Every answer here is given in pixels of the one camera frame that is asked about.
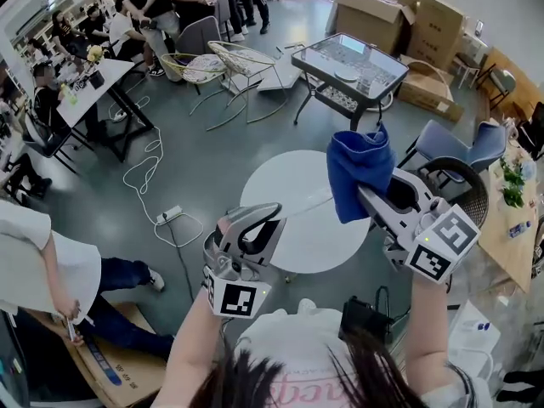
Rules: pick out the printed flat cardboard box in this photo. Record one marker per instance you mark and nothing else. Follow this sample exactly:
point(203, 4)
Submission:
point(127, 376)

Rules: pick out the yellow flowers in vase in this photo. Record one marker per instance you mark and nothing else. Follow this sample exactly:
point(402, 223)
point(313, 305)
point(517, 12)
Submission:
point(95, 53)

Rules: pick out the person's white printed t-shirt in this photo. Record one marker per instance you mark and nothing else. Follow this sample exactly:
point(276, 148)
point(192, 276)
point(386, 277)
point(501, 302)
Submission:
point(297, 342)

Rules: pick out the tall closed cardboard box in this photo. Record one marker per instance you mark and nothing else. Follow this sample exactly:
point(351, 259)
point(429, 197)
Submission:
point(438, 28)

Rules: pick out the white table with black legs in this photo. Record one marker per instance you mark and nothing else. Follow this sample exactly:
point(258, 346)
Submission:
point(115, 75)

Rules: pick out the open cardboard box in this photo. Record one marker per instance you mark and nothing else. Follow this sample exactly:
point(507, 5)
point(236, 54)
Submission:
point(365, 24)

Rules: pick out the blue cloth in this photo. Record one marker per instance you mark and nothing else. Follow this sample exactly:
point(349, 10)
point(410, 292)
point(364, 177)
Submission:
point(359, 168)

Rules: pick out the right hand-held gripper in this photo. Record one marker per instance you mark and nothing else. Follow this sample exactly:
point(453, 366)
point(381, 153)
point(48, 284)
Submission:
point(442, 245)

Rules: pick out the blue upholstered chair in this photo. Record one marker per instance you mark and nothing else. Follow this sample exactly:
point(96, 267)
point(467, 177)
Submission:
point(442, 143)

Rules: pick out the flat closed cardboard box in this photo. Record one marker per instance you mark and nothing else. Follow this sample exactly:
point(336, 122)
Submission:
point(429, 96)

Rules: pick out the clear water bottle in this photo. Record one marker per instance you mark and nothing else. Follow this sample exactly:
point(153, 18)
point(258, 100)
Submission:
point(519, 229)

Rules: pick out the white paper bag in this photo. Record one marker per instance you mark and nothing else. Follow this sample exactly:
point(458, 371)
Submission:
point(472, 334)

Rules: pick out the person's left forearm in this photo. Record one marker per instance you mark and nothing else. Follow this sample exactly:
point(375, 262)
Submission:
point(191, 347)

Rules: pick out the white power strip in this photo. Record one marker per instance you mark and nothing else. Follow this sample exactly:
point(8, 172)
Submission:
point(169, 214)

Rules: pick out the green drink bottle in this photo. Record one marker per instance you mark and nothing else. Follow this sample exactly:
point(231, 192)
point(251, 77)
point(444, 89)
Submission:
point(70, 95)

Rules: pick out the small black box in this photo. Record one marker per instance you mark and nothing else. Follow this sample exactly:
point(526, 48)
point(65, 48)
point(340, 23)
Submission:
point(96, 81)

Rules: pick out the grey padded chair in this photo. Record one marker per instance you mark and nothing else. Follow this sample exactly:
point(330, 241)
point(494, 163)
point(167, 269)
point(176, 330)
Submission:
point(197, 36)

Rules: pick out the person's right forearm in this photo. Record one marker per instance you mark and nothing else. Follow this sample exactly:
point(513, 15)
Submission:
point(425, 334)

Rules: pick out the light wooden desk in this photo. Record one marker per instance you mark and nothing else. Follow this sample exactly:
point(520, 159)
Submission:
point(506, 249)

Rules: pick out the green potted plant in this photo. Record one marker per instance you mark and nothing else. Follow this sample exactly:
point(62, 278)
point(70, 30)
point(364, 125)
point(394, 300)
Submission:
point(512, 185)

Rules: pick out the black glass-top table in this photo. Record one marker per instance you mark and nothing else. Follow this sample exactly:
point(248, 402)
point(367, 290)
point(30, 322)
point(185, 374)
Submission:
point(353, 58)

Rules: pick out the white round table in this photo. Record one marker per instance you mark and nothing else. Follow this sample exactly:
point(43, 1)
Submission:
point(306, 245)

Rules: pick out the black equipment bag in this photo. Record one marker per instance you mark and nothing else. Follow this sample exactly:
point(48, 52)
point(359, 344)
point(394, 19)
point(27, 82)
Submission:
point(363, 317)

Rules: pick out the white round disc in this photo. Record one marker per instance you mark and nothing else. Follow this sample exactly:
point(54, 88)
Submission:
point(346, 75)

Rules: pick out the white flat board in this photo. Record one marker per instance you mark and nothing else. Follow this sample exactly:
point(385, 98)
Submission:
point(276, 79)

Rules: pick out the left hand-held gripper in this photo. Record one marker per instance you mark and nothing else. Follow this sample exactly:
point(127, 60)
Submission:
point(234, 296)

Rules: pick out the black wicker chair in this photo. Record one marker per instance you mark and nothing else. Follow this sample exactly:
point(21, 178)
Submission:
point(476, 202)

